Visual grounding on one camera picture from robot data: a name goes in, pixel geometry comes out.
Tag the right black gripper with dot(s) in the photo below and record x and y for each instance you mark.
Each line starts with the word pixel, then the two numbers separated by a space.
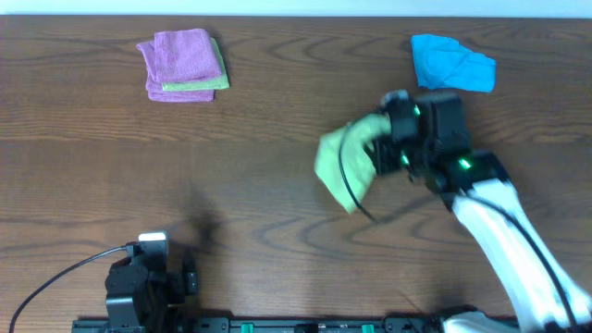
pixel 376 154

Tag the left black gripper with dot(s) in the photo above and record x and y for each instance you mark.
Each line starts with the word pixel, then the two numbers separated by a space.
pixel 186 281

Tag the light green microfiber cloth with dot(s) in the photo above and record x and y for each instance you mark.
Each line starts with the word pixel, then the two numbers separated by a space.
pixel 343 149

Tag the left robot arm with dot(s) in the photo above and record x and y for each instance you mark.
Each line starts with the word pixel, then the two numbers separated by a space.
pixel 143 296

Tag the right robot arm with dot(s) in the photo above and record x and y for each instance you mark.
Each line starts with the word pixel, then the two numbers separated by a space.
pixel 429 139

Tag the blue crumpled cloth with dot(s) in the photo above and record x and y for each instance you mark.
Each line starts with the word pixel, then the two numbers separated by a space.
pixel 443 63

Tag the bottom folded purple cloth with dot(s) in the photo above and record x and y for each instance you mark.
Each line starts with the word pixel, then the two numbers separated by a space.
pixel 155 90

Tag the folded purple cloth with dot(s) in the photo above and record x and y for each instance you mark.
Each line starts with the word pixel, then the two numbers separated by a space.
pixel 184 56
pixel 155 90

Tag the folded green cloth in stack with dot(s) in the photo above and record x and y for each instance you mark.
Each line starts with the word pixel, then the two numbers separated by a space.
pixel 217 83

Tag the top folded purple cloth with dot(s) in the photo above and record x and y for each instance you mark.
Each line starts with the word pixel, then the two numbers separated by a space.
pixel 184 56

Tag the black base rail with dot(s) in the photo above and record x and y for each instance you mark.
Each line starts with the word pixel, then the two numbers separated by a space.
pixel 226 325

